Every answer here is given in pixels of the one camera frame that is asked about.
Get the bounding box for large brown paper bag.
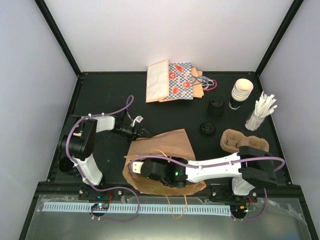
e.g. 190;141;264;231
122;129;196;186

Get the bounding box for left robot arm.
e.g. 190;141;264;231
57;113;152;200

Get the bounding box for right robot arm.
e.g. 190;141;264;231
131;146;278;202

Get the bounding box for blue checkered paper bag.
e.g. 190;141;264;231
160;62;193;102

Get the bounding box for near black lid stack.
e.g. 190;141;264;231
199;121;216;137

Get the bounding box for black lid stack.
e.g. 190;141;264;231
199;121;216;137
207;97;225;117

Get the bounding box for far black lid stack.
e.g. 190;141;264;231
207;97;225;117

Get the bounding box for flat brown paper bags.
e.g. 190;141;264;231
191;67;204;98

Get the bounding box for round black table hole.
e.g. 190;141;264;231
58;157;80;177

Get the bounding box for stack of paper cups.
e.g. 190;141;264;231
228;78;254;110

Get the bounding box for glass of white stirrers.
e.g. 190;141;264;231
245;92;278;131

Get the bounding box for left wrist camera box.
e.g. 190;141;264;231
130;115;144;127

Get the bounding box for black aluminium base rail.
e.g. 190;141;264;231
119;182;233;197

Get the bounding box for white slotted cable duct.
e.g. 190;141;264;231
42;202;231;217

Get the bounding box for black left frame post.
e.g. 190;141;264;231
34;0;82;77

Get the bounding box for black frame post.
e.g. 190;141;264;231
255;0;304;77
34;0;82;77

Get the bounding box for black right frame post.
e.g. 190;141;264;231
255;0;304;77

